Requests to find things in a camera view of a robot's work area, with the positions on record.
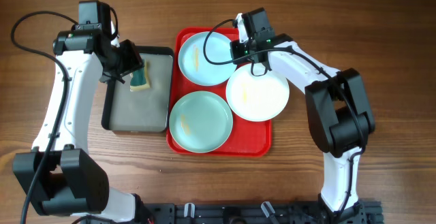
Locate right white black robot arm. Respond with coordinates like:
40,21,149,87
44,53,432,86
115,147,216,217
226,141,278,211
225,35,375,223

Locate left black cable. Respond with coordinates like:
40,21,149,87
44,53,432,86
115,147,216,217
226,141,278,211
10,10,80,224

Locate white plate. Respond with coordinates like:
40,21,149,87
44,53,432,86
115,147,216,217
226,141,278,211
225,64,290,122

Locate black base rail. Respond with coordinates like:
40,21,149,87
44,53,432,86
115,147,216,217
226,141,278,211
81,200,386,224

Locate green yellow sponge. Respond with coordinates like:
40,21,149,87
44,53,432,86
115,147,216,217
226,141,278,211
129,60,151,92

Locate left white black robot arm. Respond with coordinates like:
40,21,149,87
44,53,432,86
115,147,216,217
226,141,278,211
13,29,153,223

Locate black cable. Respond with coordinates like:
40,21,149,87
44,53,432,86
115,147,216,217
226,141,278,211
10,10,80,224
202,18,367,214

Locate mint green plate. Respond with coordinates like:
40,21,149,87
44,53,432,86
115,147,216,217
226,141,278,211
169,91,234,153

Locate right black cable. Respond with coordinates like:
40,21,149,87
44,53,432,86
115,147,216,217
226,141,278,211
202,18,367,214

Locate light blue plate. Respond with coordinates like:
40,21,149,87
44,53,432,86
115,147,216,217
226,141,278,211
178,32,237,86

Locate red plastic tray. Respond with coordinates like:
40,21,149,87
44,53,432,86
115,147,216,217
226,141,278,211
169,27,272,157

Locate black tray with water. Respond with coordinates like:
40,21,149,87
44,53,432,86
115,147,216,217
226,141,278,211
101,46,174,133

